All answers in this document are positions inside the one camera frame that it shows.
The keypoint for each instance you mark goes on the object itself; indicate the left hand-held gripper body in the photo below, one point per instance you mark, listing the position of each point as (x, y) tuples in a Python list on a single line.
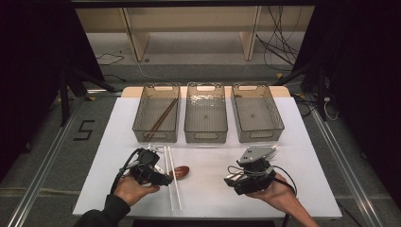
[(146, 167)]

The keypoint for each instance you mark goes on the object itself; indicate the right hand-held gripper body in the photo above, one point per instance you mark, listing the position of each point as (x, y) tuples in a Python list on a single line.
[(255, 170)]

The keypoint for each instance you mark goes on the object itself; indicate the white chopstick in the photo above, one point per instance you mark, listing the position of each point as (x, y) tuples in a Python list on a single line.
[(166, 164), (172, 164)]

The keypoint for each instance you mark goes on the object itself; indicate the brown wooden spoon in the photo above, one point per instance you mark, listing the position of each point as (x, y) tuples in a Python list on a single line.
[(181, 172)]

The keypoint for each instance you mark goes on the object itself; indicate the brown wooden chopstick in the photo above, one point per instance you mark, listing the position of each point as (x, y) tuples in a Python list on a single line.
[(164, 118), (159, 119)]

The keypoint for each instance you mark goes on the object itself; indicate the smoky clear plastic bin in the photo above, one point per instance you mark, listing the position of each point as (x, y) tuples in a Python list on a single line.
[(205, 107), (255, 107), (148, 107)]

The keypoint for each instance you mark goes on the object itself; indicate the person's left hand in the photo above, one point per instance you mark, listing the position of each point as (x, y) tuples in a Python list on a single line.
[(129, 190)]

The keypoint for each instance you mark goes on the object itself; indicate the person's right hand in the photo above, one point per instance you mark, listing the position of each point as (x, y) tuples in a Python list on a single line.
[(277, 194)]

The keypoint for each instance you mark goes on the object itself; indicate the white table sheet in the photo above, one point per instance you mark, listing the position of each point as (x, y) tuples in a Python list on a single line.
[(214, 195)]

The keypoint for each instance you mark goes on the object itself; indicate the black tripod stand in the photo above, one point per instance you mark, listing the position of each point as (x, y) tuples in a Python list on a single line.
[(321, 94), (64, 94)]

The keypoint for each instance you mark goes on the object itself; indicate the white plug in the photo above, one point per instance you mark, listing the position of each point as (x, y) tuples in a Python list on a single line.
[(327, 99)]

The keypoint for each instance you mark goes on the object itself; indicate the beige wooden shelf unit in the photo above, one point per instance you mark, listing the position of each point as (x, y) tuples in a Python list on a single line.
[(135, 41)]

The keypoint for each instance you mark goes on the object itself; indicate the black curtain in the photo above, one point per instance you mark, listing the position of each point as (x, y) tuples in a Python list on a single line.
[(362, 63), (28, 63)]

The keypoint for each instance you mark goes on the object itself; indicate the black overhead beam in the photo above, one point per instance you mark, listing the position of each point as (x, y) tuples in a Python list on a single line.
[(189, 3)]

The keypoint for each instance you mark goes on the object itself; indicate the aluminium floor rail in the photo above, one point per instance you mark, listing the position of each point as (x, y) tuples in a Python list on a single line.
[(340, 157), (104, 93), (41, 176)]

